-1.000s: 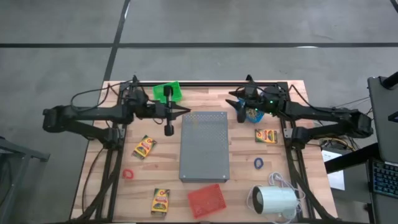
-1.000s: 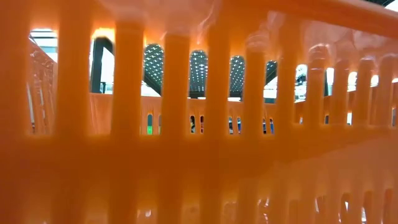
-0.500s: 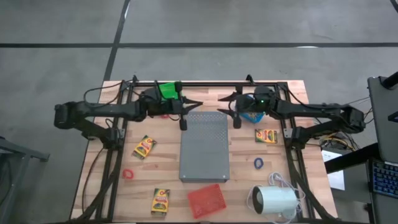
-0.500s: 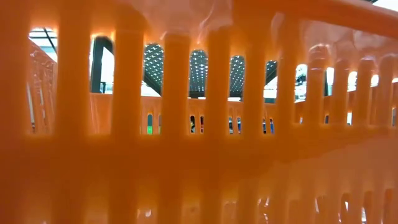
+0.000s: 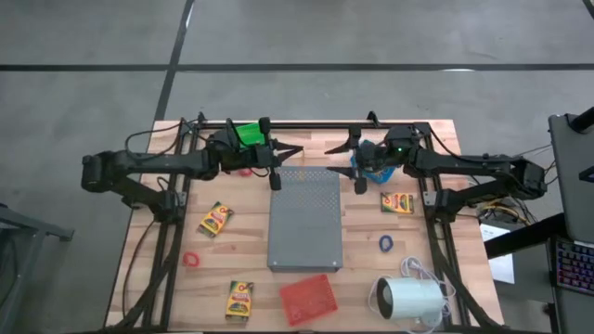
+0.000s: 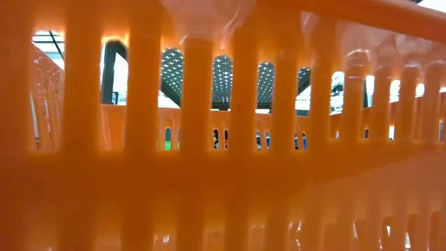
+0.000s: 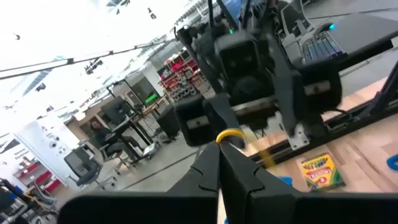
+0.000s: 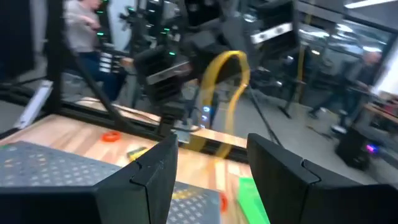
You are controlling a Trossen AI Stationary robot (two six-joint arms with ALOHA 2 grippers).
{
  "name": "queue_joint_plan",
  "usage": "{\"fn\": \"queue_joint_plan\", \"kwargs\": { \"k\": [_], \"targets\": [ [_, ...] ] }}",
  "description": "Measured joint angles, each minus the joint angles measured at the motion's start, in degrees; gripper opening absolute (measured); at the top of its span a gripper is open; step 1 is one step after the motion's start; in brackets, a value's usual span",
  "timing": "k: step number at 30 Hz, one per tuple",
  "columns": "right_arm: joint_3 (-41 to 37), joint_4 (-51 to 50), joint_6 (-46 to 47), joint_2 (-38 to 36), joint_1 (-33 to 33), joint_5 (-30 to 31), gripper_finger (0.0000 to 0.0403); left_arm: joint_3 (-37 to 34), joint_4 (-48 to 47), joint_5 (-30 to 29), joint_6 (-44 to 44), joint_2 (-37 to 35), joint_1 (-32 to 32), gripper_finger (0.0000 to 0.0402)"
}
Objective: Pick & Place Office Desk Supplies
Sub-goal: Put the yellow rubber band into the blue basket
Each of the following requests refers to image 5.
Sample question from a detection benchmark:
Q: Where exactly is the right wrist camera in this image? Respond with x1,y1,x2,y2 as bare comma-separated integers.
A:
387,124,419,148

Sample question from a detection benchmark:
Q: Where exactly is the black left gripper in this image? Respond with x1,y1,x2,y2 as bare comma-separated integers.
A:
213,117,305,192

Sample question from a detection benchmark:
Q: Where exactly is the grey perforated metal stand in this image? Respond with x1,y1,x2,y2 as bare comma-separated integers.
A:
266,165,344,274

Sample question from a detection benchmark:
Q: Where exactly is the yellow Crayola crayon box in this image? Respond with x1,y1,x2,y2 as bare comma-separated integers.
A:
380,192,416,215
198,200,235,238
225,280,255,323

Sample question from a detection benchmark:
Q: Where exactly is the black pole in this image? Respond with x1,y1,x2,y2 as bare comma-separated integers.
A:
569,105,594,135

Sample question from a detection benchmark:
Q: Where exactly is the blue plastic basket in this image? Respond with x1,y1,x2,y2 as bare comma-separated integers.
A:
350,138,398,185

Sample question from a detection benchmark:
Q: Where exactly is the black aluminium table frame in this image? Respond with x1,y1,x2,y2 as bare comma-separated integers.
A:
105,112,506,334

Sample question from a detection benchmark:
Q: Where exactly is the green plastic basket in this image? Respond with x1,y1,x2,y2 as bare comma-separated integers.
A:
234,121,273,149

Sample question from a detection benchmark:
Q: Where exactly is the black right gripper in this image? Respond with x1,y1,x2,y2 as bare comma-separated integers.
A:
323,124,405,195

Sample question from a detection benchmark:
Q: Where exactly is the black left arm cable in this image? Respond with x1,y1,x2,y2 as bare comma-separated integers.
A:
123,118,196,154

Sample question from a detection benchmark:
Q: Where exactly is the brown cable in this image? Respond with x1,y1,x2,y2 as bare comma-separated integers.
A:
121,216,159,321

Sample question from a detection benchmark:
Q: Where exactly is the grey metal side table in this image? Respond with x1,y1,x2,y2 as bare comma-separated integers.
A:
0,201,75,334

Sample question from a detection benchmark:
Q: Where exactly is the white cylindrical camera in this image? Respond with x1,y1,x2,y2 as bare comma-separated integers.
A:
376,276,446,331

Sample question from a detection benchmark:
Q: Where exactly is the backlit keyboard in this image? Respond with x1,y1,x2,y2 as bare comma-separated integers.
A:
554,236,594,298

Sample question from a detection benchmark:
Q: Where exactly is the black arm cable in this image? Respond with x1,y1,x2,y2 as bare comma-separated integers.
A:
427,125,511,164
123,118,196,154

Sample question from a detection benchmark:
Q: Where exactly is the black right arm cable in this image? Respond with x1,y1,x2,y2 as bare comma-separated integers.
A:
427,125,511,164

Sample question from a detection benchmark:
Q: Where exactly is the white cable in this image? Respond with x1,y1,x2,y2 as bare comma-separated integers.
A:
368,256,458,334

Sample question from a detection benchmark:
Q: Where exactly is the yellow and black cable bundle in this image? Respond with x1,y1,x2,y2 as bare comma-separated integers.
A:
463,146,558,227

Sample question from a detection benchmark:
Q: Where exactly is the white paper sheet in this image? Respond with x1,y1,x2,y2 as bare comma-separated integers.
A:
479,223,517,286

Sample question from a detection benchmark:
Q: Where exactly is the red plastic basket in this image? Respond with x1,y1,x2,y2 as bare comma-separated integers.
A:
278,273,339,327

